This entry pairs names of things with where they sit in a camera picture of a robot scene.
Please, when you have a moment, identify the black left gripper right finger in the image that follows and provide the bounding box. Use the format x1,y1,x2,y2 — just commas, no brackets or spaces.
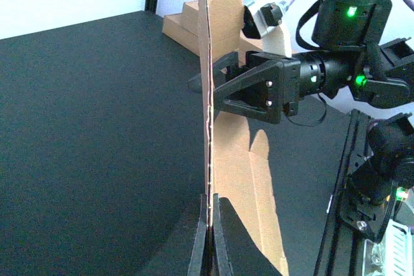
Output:
213,193,235,275

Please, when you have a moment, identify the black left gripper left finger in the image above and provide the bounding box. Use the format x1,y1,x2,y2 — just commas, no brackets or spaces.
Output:
187,195,208,276

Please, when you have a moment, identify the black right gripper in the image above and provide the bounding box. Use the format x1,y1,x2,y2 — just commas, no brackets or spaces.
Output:
188,51,327,125

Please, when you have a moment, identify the cardboard box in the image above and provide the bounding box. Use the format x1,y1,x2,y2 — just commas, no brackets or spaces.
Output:
198,0,289,275
238,24,292,65
162,1,199,56

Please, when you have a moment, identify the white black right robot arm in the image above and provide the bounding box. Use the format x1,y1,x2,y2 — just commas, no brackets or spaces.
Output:
213,0,413,124

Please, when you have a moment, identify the folded cardboard box front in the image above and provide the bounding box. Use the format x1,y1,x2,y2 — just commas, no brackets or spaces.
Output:
238,24,292,65

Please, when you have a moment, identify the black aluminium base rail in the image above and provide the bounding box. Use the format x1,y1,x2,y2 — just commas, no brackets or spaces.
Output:
314,109,369,275

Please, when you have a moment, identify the metal base plate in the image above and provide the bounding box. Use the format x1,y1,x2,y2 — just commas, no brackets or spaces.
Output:
358,188,414,276

